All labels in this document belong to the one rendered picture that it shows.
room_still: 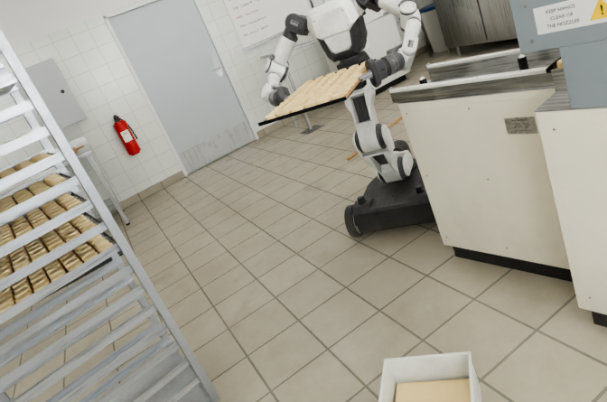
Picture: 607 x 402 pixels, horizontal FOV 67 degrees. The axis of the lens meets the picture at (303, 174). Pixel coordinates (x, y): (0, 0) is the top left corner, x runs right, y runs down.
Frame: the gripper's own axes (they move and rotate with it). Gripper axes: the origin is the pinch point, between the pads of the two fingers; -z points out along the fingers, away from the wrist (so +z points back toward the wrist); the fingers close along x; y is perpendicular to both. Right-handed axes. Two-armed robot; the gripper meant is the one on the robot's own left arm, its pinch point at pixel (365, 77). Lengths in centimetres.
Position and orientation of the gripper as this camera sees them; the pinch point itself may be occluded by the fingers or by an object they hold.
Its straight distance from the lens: 206.1
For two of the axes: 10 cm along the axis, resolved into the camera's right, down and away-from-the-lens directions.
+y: 3.8, 1.7, -9.1
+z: 8.5, -4.6, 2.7
